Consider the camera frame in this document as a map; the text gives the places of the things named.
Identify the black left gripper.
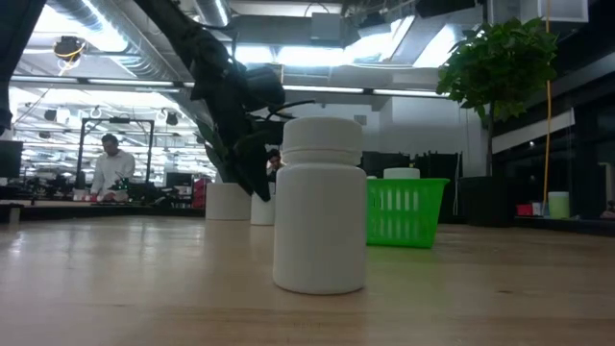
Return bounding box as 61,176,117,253
190,46,285,204

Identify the white pill bottle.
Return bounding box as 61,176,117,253
205,181,253,222
272,115,368,296
250,181,277,227
382,166,422,181

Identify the green plastic basket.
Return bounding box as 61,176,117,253
365,175,452,250

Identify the seated person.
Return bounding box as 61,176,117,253
265,148,285,185

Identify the red storage bin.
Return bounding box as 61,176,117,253
191,177,213,210

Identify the standing person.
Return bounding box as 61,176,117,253
89,133,137,203

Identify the dark workbench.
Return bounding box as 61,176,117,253
0,198,207,224

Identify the grey ceiling projector box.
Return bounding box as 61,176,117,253
309,12,343,42

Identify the black computer monitor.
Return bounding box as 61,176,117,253
0,139,24,180

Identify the black rig upright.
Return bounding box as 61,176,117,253
0,0,47,136

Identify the green leafy indoor tree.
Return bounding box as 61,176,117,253
435,16,559,178

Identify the light green cup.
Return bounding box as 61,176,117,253
547,190,571,220

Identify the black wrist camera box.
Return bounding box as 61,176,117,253
244,64,287,113

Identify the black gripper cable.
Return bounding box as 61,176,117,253
266,98,317,121

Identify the black metal frame rig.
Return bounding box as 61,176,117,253
75,116,156,189

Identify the silver ceiling air duct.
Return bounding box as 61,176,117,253
45,0,212,126

